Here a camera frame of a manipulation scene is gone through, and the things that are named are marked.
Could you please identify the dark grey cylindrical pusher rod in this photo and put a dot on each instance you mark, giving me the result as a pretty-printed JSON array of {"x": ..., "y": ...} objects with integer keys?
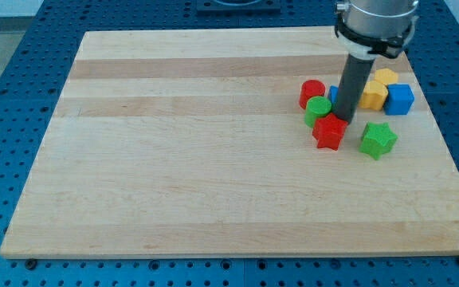
[{"x": 352, "y": 83}]

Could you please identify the blue triangle block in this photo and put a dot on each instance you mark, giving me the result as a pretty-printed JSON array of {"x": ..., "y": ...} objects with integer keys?
[{"x": 332, "y": 94}]

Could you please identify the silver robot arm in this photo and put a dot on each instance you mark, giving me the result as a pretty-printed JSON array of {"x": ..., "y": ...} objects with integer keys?
[{"x": 368, "y": 29}]

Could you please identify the yellow heart block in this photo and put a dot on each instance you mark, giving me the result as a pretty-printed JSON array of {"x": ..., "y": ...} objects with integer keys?
[{"x": 374, "y": 96}]

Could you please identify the yellow hexagon block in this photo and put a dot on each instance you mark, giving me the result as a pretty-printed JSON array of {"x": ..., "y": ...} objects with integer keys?
[{"x": 386, "y": 76}]

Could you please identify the blue cube block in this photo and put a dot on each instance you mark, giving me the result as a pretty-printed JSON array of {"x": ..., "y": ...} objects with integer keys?
[{"x": 399, "y": 100}]

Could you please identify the red cylinder block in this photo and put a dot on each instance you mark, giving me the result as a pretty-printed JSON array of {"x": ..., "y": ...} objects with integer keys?
[{"x": 308, "y": 90}]

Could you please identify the green cylinder block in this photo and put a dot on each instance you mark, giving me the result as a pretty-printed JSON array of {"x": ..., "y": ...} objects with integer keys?
[{"x": 316, "y": 107}]

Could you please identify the red star block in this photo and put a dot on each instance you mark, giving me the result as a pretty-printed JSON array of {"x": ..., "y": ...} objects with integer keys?
[{"x": 329, "y": 131}]

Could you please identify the green star block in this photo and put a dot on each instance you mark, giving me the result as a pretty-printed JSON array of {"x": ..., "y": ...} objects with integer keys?
[{"x": 377, "y": 139}]

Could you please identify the dark mounting plate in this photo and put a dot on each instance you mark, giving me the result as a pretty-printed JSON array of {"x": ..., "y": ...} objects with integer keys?
[{"x": 215, "y": 6}]

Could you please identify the wooden board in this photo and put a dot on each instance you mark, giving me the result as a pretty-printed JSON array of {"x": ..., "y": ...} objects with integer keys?
[{"x": 192, "y": 144}]

